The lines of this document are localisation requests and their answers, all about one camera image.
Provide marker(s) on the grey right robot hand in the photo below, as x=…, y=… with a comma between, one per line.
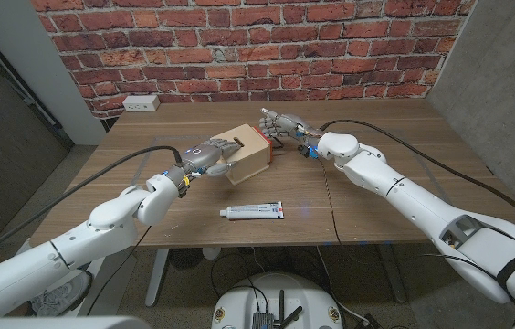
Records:
x=285, y=124

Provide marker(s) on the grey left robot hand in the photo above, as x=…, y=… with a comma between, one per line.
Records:
x=202, y=157

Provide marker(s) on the wooden box with slot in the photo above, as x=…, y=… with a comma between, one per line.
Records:
x=248, y=155

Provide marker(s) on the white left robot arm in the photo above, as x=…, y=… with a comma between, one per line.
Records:
x=56, y=256

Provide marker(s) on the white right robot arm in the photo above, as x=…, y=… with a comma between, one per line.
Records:
x=431, y=205

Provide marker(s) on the white toothpaste tube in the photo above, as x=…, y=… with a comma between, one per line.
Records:
x=255, y=211

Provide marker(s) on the white power outlet strip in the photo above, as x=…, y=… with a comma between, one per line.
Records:
x=141, y=103

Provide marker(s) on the red brick print backdrop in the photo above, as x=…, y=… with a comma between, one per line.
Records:
x=239, y=45

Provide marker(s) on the white round floor foot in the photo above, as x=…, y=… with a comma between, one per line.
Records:
x=212, y=252

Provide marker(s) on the black round floor object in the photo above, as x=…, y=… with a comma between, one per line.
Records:
x=185, y=259

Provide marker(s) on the white table leg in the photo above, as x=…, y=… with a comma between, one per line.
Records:
x=157, y=274

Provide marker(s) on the white robot torso base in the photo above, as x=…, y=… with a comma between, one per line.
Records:
x=239, y=301

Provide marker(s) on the grey table leg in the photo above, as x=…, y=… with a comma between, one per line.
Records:
x=392, y=274

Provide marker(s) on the grey sneaker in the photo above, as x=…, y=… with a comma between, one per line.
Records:
x=61, y=294

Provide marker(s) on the black power adapter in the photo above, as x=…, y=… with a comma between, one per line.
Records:
x=371, y=322

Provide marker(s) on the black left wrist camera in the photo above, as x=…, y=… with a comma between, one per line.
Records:
x=183, y=185

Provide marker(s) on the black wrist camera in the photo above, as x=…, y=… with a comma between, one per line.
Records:
x=183, y=185
x=307, y=151

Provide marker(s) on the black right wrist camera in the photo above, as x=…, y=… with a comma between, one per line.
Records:
x=307, y=151

